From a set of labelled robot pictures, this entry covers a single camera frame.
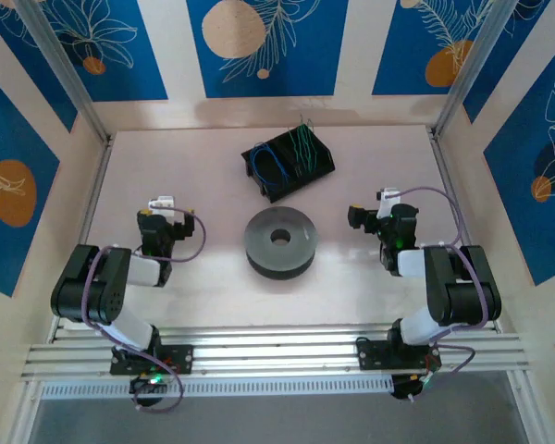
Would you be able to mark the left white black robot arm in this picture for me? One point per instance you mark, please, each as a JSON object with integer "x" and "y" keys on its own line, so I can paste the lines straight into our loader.
{"x": 106, "y": 287}

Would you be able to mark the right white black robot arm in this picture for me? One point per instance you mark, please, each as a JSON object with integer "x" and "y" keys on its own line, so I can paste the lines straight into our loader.
{"x": 462, "y": 287}

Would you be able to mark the black compartment tray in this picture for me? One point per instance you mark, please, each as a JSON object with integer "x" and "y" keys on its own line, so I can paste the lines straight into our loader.
{"x": 314, "y": 162}

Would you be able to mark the black electronics module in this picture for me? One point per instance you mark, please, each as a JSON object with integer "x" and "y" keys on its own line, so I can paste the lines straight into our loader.
{"x": 404, "y": 388}
{"x": 143, "y": 384}

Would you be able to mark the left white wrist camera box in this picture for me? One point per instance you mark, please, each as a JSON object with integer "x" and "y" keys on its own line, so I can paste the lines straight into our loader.
{"x": 162, "y": 202}

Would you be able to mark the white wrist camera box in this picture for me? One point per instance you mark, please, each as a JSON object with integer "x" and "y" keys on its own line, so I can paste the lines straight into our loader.
{"x": 389, "y": 198}
{"x": 162, "y": 202}

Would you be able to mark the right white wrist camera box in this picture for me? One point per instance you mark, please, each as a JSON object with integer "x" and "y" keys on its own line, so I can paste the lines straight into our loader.
{"x": 389, "y": 198}

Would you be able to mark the aluminium table side rail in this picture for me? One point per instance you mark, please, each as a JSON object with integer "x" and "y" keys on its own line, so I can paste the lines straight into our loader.
{"x": 96, "y": 185}
{"x": 449, "y": 185}

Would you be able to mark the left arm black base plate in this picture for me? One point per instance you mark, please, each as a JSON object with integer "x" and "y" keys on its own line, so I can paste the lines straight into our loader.
{"x": 180, "y": 358}

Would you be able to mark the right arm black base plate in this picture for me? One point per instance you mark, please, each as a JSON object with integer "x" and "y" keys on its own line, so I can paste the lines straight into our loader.
{"x": 370, "y": 356}

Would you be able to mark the aluminium mounting rail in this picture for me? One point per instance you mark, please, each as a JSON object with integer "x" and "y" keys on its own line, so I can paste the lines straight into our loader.
{"x": 277, "y": 356}

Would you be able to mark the aluminium frame post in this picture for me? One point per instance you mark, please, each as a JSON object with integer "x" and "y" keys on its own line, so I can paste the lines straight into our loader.
{"x": 472, "y": 69}
{"x": 67, "y": 69}

